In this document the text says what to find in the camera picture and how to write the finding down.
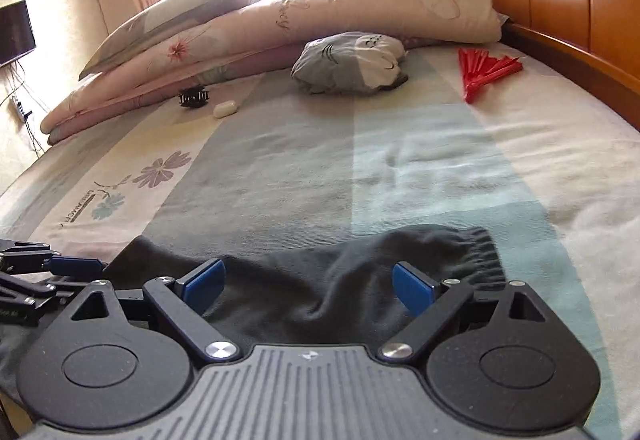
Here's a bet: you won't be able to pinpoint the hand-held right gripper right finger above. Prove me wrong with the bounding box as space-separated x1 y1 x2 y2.
377 261 547 364

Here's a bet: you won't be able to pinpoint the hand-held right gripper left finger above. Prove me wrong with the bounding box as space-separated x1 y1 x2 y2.
70 257 241 366

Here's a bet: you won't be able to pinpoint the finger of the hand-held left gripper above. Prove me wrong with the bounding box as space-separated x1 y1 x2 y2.
0 240 106 277
0 274 88 325

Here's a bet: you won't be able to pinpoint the dark grey pants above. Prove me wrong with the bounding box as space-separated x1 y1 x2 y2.
0 225 507 401

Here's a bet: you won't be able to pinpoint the bed with checked sheet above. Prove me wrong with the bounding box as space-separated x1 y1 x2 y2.
0 40 640 440

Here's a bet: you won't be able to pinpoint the black hair claw clip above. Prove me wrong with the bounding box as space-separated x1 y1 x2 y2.
179 88 210 108

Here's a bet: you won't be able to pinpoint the red folding fan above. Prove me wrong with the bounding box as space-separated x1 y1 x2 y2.
458 48 523 102

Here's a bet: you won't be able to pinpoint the grey cat-print cushion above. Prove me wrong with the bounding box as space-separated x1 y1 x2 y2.
291 32 408 96

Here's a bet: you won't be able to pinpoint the floral grey pillow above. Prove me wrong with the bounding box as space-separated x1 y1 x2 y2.
79 0 264 81

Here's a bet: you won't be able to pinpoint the folded floral quilt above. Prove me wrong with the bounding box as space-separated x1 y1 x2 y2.
40 0 503 146

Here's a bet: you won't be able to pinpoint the wall power strip with cables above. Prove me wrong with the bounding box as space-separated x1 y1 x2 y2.
0 60 51 153

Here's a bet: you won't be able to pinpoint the black wall television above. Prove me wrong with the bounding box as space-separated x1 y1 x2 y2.
0 0 37 68

